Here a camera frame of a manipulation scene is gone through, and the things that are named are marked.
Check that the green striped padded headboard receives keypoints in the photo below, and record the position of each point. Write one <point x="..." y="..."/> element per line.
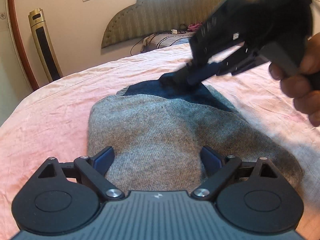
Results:
<point x="149" y="16"/>

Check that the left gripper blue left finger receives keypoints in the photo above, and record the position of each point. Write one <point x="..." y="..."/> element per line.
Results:
<point x="103" y="160"/>

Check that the brown wooden door frame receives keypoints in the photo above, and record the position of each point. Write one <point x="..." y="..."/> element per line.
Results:
<point x="20" y="47"/>

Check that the striped grey pillow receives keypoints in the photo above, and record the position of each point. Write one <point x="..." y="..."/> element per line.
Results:
<point x="159" y="41"/>

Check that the pile of colourful clothes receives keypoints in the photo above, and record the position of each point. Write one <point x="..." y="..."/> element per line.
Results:
<point x="194" y="27"/>

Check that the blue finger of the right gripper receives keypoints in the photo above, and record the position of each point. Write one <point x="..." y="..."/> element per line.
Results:
<point x="178" y="77"/>
<point x="198" y="74"/>

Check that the glass sliding wardrobe door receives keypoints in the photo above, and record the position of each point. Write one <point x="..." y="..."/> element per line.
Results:
<point x="15" y="85"/>

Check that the person's right hand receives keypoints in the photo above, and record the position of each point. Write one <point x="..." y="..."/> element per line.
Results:
<point x="305" y="98"/>

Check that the grey and navy knit sweater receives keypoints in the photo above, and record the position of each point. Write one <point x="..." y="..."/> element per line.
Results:
<point x="157" y="141"/>

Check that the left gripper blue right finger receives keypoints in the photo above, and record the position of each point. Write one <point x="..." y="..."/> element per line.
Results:
<point x="211" y="160"/>

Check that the pink bed sheet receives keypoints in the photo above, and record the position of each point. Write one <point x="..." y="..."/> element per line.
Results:
<point x="53" y="121"/>

